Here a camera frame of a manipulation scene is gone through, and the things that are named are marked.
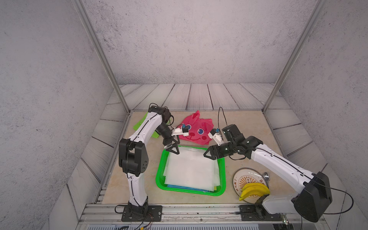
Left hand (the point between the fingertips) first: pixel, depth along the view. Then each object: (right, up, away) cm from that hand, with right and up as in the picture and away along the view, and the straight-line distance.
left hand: (178, 146), depth 82 cm
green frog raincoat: (-12, +8, -7) cm, 16 cm away
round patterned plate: (+40, -18, +4) cm, 44 cm away
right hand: (+16, -3, -6) cm, 17 cm away
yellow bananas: (+40, -20, -7) cm, 46 cm away
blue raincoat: (-3, -20, -4) cm, 21 cm away
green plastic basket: (-9, -18, -6) cm, 21 cm away
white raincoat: (+7, -12, -2) cm, 14 cm away
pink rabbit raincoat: (+13, +8, +26) cm, 30 cm away
